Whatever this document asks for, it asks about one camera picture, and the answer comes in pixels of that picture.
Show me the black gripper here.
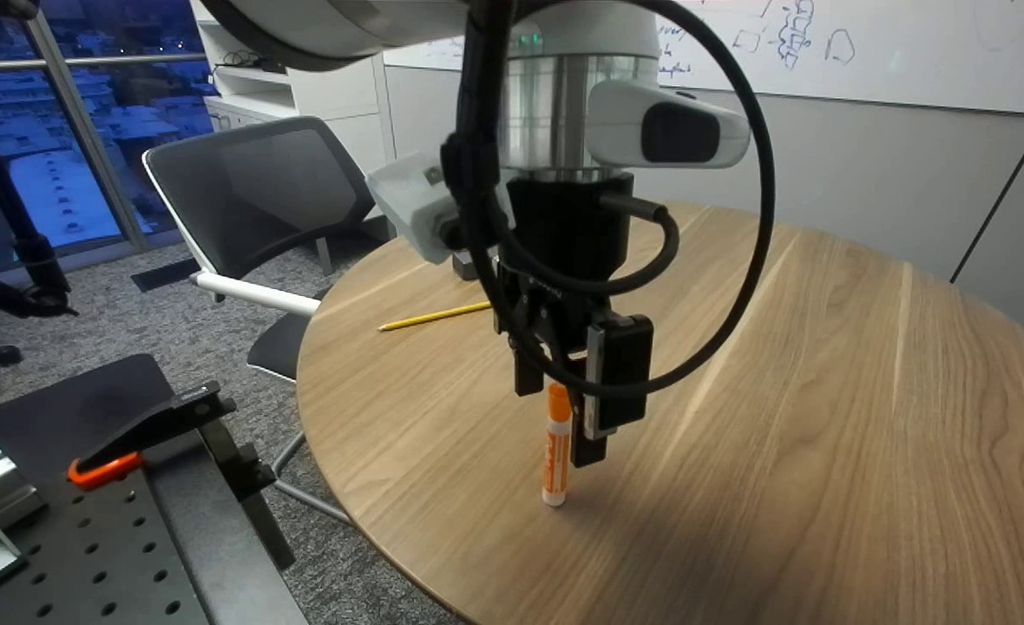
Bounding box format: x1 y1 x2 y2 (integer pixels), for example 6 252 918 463
502 171 661 472

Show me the orange marker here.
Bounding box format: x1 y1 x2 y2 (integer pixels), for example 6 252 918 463
539 377 580 511

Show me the yellow pencil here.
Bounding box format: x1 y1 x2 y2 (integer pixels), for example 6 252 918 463
375 298 498 338

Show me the white cabinet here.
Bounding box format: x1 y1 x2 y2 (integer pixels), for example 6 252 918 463
189 0 396 181

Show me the black mesh office chair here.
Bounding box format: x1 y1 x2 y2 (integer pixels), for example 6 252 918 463
139 114 396 526

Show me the dark floor plate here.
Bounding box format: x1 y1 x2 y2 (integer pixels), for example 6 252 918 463
129 252 205 295

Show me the whiteboard with writing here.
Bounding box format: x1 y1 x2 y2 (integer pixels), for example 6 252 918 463
382 0 1024 120

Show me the black perforated mounting table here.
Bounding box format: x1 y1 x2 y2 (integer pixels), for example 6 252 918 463
0 352 314 625

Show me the black tripod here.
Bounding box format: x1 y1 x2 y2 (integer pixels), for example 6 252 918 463
0 66 79 324

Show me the short black cable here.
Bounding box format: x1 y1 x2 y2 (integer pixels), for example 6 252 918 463
498 190 683 303

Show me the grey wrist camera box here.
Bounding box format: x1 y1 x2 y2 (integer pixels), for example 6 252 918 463
366 152 479 282

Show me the black clamp orange handle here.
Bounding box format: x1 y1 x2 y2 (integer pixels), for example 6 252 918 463
63 377 301 573

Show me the grey window frame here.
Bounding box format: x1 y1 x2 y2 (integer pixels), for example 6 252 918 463
0 0 211 251

